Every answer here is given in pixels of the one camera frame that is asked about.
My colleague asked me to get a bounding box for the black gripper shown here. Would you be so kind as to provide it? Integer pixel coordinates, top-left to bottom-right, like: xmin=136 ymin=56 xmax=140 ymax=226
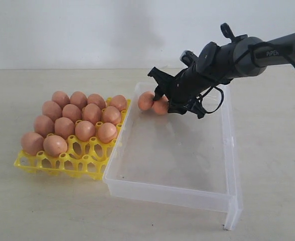
xmin=148 ymin=67 xmax=208 ymax=119

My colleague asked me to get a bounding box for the brown egg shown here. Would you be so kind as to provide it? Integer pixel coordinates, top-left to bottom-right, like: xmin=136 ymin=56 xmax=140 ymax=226
xmin=43 ymin=135 xmax=68 ymax=157
xmin=42 ymin=100 xmax=62 ymax=122
xmin=97 ymin=123 xmax=117 ymax=144
xmin=52 ymin=91 xmax=70 ymax=109
xmin=75 ymin=120 xmax=96 ymax=142
xmin=109 ymin=95 xmax=127 ymax=111
xmin=70 ymin=91 xmax=87 ymax=110
xmin=153 ymin=96 xmax=169 ymax=115
xmin=83 ymin=103 xmax=102 ymax=125
xmin=21 ymin=132 xmax=44 ymax=156
xmin=54 ymin=117 xmax=75 ymax=140
xmin=62 ymin=104 xmax=82 ymax=123
xmin=137 ymin=91 xmax=154 ymax=111
xmin=33 ymin=115 xmax=54 ymax=138
xmin=87 ymin=93 xmax=106 ymax=109
xmin=102 ymin=106 xmax=121 ymax=125

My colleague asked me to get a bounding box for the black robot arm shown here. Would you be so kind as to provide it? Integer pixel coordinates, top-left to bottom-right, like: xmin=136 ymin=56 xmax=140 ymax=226
xmin=148 ymin=23 xmax=295 ymax=118

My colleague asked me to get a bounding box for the clear plastic container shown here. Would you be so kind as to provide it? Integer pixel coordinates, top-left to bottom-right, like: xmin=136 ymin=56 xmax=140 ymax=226
xmin=103 ymin=82 xmax=243 ymax=230

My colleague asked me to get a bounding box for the yellow plastic egg tray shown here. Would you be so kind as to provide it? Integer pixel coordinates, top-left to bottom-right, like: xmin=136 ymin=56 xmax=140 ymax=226
xmin=14 ymin=98 xmax=130 ymax=180

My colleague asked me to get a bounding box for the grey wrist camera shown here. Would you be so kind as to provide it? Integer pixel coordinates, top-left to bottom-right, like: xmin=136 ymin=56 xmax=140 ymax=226
xmin=180 ymin=50 xmax=198 ymax=67

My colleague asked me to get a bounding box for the black cable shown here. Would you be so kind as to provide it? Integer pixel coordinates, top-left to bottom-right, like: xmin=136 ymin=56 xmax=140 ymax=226
xmin=195 ymin=23 xmax=295 ymax=114

